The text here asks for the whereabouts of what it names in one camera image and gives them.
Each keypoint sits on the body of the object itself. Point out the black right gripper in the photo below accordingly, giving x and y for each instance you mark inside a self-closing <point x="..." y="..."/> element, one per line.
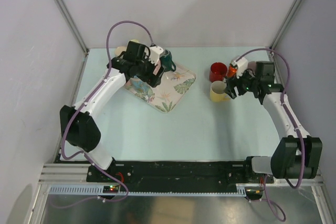
<point x="232" y="82"/>

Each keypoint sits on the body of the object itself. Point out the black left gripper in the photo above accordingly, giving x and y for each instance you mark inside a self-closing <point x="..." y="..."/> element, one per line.
<point x="151" y="79"/>

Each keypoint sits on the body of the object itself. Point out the purple mug black handle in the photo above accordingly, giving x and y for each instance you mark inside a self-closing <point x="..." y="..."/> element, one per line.
<point x="252" y="66"/>

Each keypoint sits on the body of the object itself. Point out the orange mug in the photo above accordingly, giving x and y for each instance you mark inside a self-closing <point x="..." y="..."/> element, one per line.
<point x="231" y="71"/>

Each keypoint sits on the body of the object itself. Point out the dark green mug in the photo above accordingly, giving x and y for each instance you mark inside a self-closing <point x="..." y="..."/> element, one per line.
<point x="167" y="61"/>

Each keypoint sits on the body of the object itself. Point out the red mug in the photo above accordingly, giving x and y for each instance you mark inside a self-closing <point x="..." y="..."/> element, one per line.
<point x="217" y="72"/>

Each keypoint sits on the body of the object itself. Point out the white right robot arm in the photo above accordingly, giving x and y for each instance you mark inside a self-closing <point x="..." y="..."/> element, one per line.
<point x="298" y="154"/>

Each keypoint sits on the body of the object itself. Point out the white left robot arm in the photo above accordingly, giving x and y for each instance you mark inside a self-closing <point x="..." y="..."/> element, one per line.
<point x="78" y="126"/>

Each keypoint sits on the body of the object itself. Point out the beige mug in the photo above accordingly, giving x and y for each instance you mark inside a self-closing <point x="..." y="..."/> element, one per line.
<point x="119" y="50"/>

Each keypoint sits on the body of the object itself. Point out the leaf pattern serving tray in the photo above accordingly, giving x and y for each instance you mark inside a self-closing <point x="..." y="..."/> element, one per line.
<point x="174" y="85"/>

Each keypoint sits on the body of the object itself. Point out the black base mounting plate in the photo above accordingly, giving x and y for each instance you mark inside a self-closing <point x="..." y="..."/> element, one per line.
<point x="178" y="177"/>

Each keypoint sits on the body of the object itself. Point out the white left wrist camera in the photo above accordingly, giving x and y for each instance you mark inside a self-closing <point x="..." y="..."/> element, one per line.
<point x="155" y="53"/>

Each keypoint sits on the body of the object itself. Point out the grey slotted cable duct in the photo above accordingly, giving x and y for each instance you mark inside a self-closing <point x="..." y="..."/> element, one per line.
<point x="105" y="190"/>

